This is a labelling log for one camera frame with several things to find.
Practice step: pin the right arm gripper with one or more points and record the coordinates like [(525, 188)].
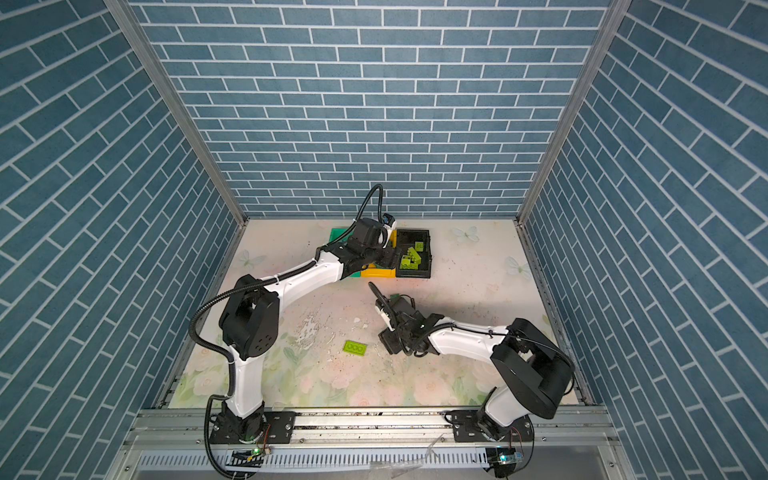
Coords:
[(385, 337)]

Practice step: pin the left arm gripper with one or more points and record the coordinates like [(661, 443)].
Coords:
[(388, 257)]

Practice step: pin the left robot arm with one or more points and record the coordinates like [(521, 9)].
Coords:
[(250, 320)]

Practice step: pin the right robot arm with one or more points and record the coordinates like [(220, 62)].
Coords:
[(536, 373)]

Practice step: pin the yellow plastic bin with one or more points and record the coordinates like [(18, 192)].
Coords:
[(376, 271)]

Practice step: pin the green plastic bin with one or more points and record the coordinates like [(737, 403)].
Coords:
[(339, 232)]

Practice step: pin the black plastic bin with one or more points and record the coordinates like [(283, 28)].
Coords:
[(407, 238)]

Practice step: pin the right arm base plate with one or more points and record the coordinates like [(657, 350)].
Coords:
[(472, 426)]

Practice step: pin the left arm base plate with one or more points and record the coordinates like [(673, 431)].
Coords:
[(260, 427)]

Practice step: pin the aluminium corner post right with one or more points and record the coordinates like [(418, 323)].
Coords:
[(596, 55)]

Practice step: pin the aluminium corner post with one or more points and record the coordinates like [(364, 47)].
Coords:
[(130, 27), (596, 55)]

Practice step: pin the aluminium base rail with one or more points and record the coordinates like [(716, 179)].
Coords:
[(380, 442)]

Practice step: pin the aluminium corner post left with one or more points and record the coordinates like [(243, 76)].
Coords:
[(130, 27)]

